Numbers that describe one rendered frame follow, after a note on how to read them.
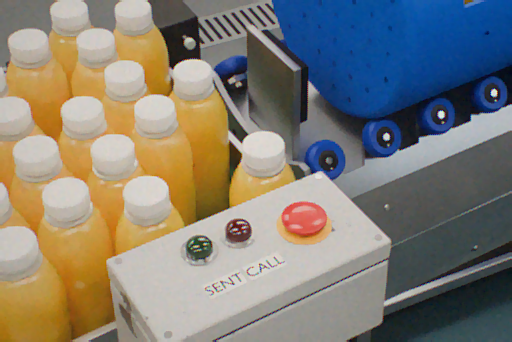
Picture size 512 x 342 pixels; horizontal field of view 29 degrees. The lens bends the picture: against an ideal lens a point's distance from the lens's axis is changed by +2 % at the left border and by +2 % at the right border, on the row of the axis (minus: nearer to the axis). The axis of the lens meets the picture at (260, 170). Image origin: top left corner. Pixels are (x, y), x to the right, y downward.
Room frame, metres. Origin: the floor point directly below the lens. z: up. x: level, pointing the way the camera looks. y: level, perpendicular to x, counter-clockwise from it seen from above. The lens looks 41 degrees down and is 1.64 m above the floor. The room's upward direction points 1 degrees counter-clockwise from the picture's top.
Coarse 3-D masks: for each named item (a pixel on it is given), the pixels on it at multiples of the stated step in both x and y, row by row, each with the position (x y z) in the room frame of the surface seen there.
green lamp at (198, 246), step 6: (192, 240) 0.52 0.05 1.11; (198, 240) 0.52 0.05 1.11; (204, 240) 0.52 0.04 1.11; (210, 240) 0.53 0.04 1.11; (186, 246) 0.52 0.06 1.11; (192, 246) 0.52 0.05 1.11; (198, 246) 0.52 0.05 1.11; (204, 246) 0.52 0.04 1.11; (210, 246) 0.52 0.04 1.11; (186, 252) 0.52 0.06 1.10; (192, 252) 0.51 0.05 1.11; (198, 252) 0.51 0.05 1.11; (204, 252) 0.51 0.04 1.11; (210, 252) 0.52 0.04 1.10; (192, 258) 0.51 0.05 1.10; (198, 258) 0.51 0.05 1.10
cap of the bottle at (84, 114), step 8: (80, 96) 0.75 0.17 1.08; (88, 96) 0.75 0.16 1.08; (64, 104) 0.74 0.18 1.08; (72, 104) 0.74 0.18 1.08; (80, 104) 0.74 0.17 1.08; (88, 104) 0.74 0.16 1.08; (96, 104) 0.74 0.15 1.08; (64, 112) 0.73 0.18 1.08; (72, 112) 0.73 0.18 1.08; (80, 112) 0.73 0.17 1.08; (88, 112) 0.73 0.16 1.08; (96, 112) 0.73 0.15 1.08; (64, 120) 0.72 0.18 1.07; (72, 120) 0.72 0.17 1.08; (80, 120) 0.72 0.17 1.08; (88, 120) 0.72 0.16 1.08; (96, 120) 0.72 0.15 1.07; (72, 128) 0.72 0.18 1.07; (80, 128) 0.71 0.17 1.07; (88, 128) 0.72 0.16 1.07; (96, 128) 0.72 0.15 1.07
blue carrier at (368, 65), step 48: (288, 0) 0.98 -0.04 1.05; (336, 0) 0.90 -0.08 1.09; (384, 0) 0.83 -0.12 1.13; (432, 0) 0.81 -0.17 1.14; (480, 0) 0.84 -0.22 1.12; (336, 48) 0.89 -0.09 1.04; (384, 48) 0.82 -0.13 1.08; (432, 48) 0.80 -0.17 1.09; (480, 48) 0.84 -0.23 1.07; (336, 96) 0.89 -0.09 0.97; (384, 96) 0.82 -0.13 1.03; (432, 96) 0.86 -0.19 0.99
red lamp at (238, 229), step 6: (228, 222) 0.54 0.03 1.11; (234, 222) 0.54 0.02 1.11; (240, 222) 0.54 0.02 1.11; (246, 222) 0.54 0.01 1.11; (228, 228) 0.54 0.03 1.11; (234, 228) 0.54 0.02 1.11; (240, 228) 0.54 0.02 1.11; (246, 228) 0.54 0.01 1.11; (228, 234) 0.53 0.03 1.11; (234, 234) 0.53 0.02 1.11; (240, 234) 0.53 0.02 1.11; (246, 234) 0.53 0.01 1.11; (234, 240) 0.53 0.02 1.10; (240, 240) 0.53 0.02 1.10; (246, 240) 0.53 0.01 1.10
